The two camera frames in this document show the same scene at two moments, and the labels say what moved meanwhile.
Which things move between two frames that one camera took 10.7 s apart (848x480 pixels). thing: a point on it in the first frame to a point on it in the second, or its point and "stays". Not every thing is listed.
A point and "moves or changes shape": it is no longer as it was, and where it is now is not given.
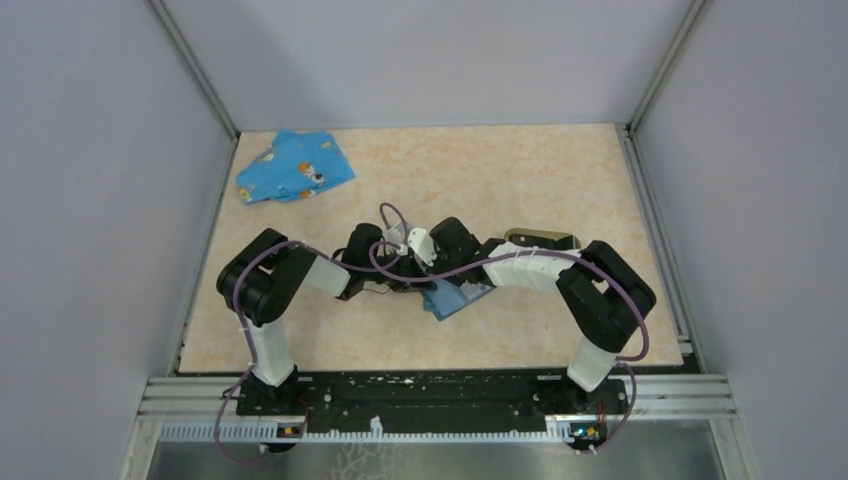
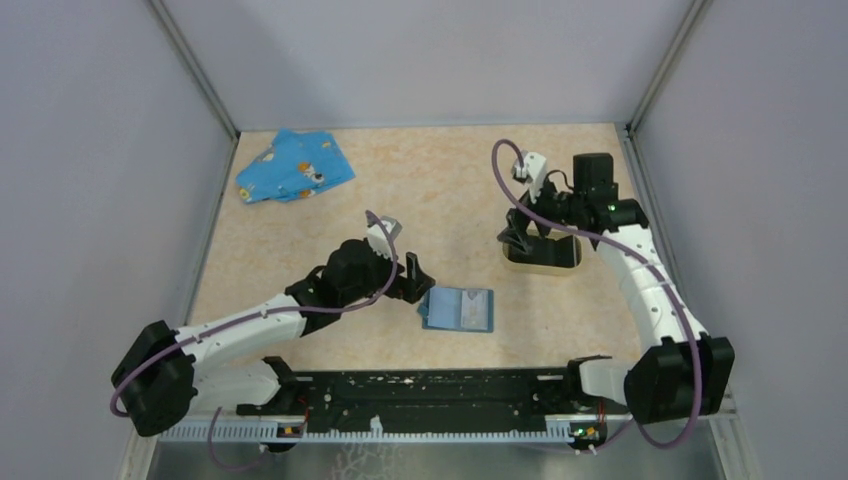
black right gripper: [436, 268] to [518, 222]
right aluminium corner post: [636, 162] stays
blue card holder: [452, 295] moves or changes shape
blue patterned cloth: [298, 164] stays
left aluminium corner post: [199, 77] stays
